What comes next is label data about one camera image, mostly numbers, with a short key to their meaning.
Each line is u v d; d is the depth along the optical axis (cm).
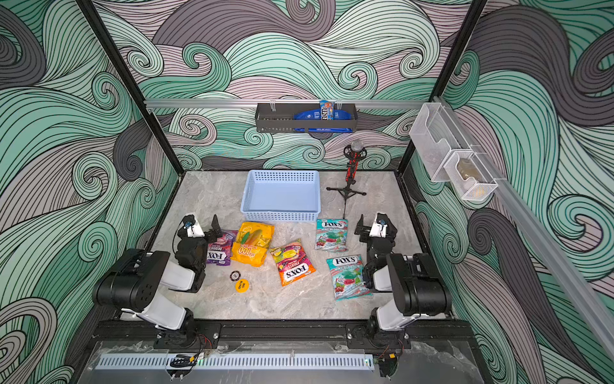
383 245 69
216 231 83
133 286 45
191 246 77
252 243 89
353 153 96
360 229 82
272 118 94
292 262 88
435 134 78
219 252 90
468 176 65
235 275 86
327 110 90
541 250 50
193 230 75
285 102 94
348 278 83
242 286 83
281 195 101
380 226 74
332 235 95
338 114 92
